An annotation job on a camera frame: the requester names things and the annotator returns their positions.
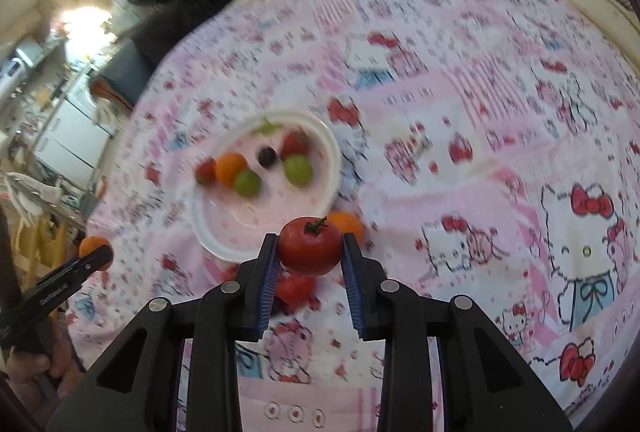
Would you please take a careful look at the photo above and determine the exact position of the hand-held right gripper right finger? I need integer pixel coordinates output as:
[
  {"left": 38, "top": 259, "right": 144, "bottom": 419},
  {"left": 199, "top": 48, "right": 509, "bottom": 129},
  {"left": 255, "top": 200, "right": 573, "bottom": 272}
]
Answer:
[{"left": 340, "top": 233, "right": 573, "bottom": 432}]

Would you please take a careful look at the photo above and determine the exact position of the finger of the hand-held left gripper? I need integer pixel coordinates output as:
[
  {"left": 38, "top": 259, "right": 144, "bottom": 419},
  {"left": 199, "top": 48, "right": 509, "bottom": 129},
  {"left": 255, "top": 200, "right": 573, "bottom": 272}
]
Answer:
[{"left": 64, "top": 244, "right": 115, "bottom": 280}]

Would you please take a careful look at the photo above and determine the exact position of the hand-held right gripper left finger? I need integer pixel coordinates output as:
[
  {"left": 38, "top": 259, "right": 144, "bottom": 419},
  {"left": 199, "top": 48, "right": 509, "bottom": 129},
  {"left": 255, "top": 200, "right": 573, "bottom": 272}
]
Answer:
[{"left": 47, "top": 233, "right": 281, "bottom": 432}]

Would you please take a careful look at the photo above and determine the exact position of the orange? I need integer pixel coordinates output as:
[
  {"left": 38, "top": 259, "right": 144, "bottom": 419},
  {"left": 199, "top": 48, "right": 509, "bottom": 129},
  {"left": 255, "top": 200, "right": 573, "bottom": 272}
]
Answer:
[
  {"left": 79, "top": 236, "right": 115, "bottom": 273},
  {"left": 326, "top": 210, "right": 366, "bottom": 245},
  {"left": 215, "top": 152, "right": 248, "bottom": 187}
]

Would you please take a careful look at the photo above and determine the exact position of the pink strawberry-print plate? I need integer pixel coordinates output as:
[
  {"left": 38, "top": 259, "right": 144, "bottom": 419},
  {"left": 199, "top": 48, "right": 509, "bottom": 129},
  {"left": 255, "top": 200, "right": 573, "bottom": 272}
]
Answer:
[{"left": 191, "top": 111, "right": 342, "bottom": 262}]

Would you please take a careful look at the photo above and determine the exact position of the green grape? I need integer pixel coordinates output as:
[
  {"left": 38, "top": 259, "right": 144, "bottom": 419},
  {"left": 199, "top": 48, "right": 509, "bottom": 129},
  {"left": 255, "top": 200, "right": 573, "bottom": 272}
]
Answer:
[
  {"left": 233, "top": 169, "right": 262, "bottom": 198},
  {"left": 284, "top": 154, "right": 314, "bottom": 187}
]

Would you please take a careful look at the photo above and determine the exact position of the small strawberry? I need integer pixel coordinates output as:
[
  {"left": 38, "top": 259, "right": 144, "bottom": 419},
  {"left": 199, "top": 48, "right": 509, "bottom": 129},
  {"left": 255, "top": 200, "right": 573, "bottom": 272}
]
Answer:
[
  {"left": 280, "top": 130, "right": 311, "bottom": 162},
  {"left": 194, "top": 159, "right": 218, "bottom": 187}
]

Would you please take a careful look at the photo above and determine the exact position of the person's left hand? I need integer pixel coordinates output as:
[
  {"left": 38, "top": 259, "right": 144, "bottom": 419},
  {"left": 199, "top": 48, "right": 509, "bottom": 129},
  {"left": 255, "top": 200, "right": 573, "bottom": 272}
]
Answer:
[{"left": 5, "top": 319, "right": 87, "bottom": 402}]

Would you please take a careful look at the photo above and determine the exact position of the large strawberry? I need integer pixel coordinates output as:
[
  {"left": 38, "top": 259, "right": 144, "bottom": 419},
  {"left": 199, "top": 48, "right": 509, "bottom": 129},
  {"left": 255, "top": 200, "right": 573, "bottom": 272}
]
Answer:
[{"left": 274, "top": 274, "right": 317, "bottom": 310}]

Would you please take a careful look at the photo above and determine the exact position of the white hanging cloth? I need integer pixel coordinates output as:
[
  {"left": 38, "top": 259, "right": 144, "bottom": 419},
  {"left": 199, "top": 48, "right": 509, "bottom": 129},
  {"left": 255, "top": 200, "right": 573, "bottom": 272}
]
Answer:
[{"left": 0, "top": 172, "right": 63, "bottom": 218}]

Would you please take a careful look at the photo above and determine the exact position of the white kitchen cabinet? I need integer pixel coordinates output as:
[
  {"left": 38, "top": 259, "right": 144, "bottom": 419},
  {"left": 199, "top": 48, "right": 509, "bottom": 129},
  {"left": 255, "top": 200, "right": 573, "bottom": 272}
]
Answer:
[{"left": 31, "top": 94, "right": 115, "bottom": 185}]

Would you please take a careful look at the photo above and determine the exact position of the dark blue armchair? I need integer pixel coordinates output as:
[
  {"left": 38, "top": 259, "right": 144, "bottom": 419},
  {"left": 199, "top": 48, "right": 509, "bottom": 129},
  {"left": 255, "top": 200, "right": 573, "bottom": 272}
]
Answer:
[{"left": 89, "top": 37, "right": 157, "bottom": 109}]

